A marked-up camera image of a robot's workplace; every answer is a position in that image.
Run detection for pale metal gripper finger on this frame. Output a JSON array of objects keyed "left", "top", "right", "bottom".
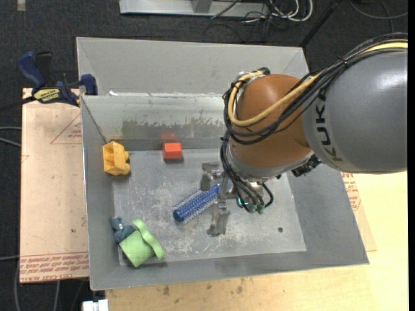
[
  {"left": 200, "top": 161, "right": 225, "bottom": 191},
  {"left": 206, "top": 203, "right": 231, "bottom": 238}
]

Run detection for blue bristle roller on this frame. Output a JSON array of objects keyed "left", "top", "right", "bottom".
[{"left": 172, "top": 183, "right": 223, "bottom": 223}]

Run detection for orange-red block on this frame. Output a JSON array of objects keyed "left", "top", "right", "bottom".
[{"left": 161, "top": 142, "right": 184, "bottom": 161}]

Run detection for light green cup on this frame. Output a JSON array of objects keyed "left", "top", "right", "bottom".
[{"left": 118, "top": 218, "right": 165, "bottom": 268}]

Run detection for yellow toy block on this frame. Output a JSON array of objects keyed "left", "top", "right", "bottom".
[{"left": 102, "top": 141, "right": 131, "bottom": 176}]

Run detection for dark blue toy animal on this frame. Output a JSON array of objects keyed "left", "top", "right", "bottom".
[{"left": 110, "top": 216, "right": 137, "bottom": 244}]

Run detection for grey metal bin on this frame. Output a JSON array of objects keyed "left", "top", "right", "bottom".
[{"left": 76, "top": 36, "right": 370, "bottom": 292}]

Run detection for brown cardboard board, red print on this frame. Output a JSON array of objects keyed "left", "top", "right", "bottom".
[{"left": 19, "top": 87, "right": 379, "bottom": 284}]

